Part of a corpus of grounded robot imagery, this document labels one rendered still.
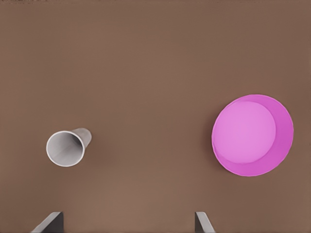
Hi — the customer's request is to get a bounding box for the pink round tray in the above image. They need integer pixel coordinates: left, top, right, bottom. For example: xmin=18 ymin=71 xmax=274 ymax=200
xmin=211 ymin=94 xmax=294 ymax=177

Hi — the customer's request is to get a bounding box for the white IKEA cup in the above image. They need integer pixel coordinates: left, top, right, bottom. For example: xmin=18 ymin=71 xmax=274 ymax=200
xmin=46 ymin=128 xmax=92 ymax=167

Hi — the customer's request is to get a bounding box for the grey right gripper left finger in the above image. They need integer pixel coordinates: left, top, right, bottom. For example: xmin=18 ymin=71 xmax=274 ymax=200
xmin=30 ymin=211 xmax=64 ymax=233

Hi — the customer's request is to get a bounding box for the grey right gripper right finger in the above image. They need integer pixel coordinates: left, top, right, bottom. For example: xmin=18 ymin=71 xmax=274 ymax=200
xmin=194 ymin=211 xmax=216 ymax=233

